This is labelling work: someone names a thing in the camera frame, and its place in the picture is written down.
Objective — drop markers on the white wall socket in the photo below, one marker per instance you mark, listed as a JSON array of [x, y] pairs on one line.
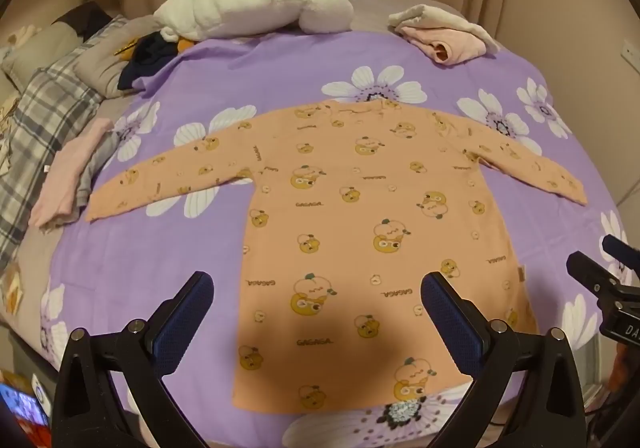
[[631, 51]]

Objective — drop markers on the orange cartoon print shirt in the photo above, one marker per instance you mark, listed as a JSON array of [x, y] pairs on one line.
[[350, 228]]

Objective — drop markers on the grey folded garment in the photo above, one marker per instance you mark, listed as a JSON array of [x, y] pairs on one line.
[[100, 161]]

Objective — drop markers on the purple floral bedsheet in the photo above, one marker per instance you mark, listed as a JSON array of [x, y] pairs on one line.
[[250, 68]]

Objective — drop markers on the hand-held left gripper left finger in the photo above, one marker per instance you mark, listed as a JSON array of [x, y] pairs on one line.
[[185, 323]]

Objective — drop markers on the dark navy clothes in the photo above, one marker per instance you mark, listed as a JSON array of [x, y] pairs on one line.
[[145, 58]]

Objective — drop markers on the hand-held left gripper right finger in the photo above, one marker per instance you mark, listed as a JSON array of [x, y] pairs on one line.
[[450, 323]]

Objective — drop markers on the white fluffy blanket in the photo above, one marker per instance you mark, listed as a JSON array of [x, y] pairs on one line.
[[250, 3]]

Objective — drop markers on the cream folded cloth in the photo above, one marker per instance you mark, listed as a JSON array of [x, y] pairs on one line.
[[440, 16]]

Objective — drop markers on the pale pink folded garment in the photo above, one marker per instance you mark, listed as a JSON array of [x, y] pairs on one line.
[[65, 173]]

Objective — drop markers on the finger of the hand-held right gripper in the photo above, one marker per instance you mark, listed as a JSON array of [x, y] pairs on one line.
[[622, 252], [592, 273]]

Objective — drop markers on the small orange item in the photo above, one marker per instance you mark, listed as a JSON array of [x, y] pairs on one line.
[[185, 45]]

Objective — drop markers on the grey plaid blanket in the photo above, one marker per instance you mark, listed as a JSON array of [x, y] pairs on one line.
[[45, 113]]

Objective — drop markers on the phone with lit screen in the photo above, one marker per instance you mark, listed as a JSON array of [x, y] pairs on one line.
[[22, 405]]

